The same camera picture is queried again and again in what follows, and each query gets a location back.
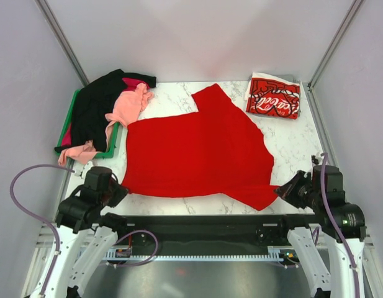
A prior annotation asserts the folded red Coca-Cola t-shirt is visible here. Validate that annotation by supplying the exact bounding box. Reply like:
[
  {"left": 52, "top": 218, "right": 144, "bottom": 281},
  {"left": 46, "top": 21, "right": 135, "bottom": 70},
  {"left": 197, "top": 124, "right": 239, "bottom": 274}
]
[{"left": 245, "top": 72, "right": 300, "bottom": 120}]

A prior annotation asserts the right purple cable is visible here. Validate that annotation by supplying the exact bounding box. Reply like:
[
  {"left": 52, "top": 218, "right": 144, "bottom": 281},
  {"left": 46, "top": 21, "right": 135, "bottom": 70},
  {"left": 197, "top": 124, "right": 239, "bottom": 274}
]
[{"left": 277, "top": 151, "right": 363, "bottom": 298}]

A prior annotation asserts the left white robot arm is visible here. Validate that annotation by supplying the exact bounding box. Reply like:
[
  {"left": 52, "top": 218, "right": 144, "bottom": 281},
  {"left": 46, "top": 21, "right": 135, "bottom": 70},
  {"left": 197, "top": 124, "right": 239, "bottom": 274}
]
[{"left": 30, "top": 166, "right": 129, "bottom": 297}]

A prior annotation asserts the magenta t-shirt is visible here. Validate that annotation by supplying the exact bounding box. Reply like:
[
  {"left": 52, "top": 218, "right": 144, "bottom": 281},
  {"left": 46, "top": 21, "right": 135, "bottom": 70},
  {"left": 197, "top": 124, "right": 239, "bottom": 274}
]
[{"left": 59, "top": 78, "right": 148, "bottom": 148}]

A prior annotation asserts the aluminium frame post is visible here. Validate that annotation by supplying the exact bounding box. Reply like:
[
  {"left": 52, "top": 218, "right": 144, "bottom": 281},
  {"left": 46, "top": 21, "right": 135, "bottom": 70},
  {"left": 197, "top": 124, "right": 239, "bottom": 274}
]
[
  {"left": 307, "top": 0, "right": 365, "bottom": 91},
  {"left": 35, "top": 0, "right": 89, "bottom": 86}
]

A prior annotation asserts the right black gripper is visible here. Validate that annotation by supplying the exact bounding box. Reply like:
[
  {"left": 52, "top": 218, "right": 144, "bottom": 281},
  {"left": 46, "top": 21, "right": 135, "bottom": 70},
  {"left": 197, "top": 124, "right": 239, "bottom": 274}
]
[{"left": 274, "top": 169, "right": 323, "bottom": 209}]

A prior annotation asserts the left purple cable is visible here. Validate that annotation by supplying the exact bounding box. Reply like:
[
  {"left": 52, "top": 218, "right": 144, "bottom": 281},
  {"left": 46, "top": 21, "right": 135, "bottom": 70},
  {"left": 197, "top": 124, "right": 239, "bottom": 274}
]
[{"left": 9, "top": 163, "right": 160, "bottom": 298}]

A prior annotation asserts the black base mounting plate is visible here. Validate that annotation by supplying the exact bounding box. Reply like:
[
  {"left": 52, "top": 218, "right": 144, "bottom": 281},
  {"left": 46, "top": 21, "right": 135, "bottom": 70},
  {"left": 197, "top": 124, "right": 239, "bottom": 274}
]
[{"left": 97, "top": 214, "right": 347, "bottom": 257}]

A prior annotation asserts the left aluminium frame post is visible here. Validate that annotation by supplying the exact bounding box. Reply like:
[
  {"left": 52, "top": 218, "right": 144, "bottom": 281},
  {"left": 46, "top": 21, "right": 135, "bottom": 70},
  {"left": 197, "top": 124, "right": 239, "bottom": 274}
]
[{"left": 35, "top": 0, "right": 89, "bottom": 86}]

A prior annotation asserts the green plastic tray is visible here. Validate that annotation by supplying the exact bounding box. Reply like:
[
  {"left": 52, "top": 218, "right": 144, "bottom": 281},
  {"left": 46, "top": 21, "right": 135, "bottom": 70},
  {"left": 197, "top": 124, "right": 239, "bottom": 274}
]
[{"left": 56, "top": 89, "right": 120, "bottom": 159}]

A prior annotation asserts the white slotted cable duct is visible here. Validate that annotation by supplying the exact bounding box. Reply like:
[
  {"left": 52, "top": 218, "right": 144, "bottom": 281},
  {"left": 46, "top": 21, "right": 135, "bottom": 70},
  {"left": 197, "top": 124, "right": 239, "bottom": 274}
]
[{"left": 102, "top": 247, "right": 296, "bottom": 262}]

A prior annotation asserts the right aluminium frame post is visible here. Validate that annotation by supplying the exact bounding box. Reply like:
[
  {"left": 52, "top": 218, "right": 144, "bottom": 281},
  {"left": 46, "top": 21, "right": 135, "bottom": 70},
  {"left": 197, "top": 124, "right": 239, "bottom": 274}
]
[{"left": 307, "top": 0, "right": 365, "bottom": 91}]

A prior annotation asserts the salmon pink t-shirt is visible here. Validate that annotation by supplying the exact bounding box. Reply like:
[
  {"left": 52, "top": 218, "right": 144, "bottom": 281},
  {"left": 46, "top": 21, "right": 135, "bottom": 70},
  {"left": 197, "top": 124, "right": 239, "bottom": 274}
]
[{"left": 55, "top": 78, "right": 153, "bottom": 166}]

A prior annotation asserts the purple cable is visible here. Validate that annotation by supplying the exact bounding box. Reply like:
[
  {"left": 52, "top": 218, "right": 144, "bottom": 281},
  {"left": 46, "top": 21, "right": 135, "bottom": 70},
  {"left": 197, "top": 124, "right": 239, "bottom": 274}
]
[
  {"left": 277, "top": 151, "right": 363, "bottom": 298},
  {"left": 9, "top": 163, "right": 160, "bottom": 298}
]

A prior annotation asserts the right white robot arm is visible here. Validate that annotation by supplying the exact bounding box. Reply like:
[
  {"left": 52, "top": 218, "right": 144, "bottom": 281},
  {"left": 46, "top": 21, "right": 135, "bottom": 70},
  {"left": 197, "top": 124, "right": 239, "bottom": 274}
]
[{"left": 274, "top": 165, "right": 366, "bottom": 297}]

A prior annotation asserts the plain red t-shirt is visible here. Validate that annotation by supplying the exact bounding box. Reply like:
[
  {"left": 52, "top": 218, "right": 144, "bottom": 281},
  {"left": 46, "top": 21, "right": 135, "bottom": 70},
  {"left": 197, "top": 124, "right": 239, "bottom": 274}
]
[{"left": 122, "top": 84, "right": 277, "bottom": 210}]

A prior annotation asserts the black t-shirt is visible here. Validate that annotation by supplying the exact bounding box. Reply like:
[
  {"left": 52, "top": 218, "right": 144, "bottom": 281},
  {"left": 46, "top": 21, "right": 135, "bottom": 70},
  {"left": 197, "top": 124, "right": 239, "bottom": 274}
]
[{"left": 53, "top": 68, "right": 157, "bottom": 153}]

